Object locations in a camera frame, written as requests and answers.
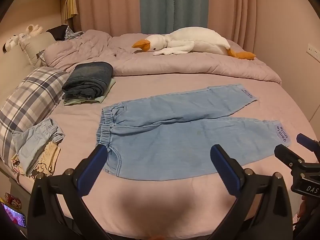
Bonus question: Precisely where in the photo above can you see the smartphone with lit screen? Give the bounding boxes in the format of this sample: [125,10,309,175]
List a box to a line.
[0,201,27,228]

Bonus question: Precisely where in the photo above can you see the folded light blue shorts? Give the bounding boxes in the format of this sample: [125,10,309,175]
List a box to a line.
[12,118,65,178]

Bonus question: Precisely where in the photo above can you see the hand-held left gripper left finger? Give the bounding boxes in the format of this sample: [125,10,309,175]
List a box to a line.
[27,144,108,240]

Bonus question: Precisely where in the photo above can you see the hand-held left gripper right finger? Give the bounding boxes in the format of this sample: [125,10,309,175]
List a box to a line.
[210,144,293,240]

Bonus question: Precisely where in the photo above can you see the grey pillow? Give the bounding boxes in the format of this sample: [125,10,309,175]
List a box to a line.
[20,32,57,68]

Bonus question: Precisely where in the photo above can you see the folded dark denim jeans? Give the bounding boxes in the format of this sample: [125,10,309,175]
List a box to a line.
[62,62,114,100]

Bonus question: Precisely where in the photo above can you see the white rabbit plush toy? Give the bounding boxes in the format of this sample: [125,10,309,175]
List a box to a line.
[25,24,43,37]

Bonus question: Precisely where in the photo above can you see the white goose plush toy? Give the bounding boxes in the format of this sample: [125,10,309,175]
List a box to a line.
[132,27,256,61]

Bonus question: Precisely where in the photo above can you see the pink curtain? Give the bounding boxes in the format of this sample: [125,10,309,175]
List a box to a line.
[72,0,142,36]
[207,0,258,53]

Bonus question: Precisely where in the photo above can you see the teal curtain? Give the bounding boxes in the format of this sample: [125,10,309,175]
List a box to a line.
[139,0,209,34]

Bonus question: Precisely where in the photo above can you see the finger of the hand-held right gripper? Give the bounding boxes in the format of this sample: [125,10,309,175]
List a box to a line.
[274,144,305,178]
[296,133,320,155]

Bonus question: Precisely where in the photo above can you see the yellow hanging cloth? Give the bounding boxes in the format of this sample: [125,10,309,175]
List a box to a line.
[64,0,79,20]

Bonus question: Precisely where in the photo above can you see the plaid pillow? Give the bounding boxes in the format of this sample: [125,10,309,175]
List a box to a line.
[0,67,70,163]

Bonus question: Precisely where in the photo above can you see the white dog plush toy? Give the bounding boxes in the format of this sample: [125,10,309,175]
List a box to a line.
[2,32,28,53]

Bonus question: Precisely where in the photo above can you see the white wall socket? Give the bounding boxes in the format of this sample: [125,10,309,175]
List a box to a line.
[307,44,320,62]

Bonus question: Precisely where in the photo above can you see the light blue denim pants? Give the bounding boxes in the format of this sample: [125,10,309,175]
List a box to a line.
[96,84,293,182]

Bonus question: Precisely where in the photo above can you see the plaid shirt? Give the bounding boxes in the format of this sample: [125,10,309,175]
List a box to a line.
[65,27,85,40]

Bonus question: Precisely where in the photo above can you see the pink duvet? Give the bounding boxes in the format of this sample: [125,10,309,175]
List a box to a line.
[44,29,282,85]

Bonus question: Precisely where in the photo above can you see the cream printed cloth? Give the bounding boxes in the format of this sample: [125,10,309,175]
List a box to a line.
[11,141,62,180]

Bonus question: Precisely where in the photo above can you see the dark clothing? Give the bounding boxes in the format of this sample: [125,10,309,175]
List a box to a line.
[46,25,69,40]

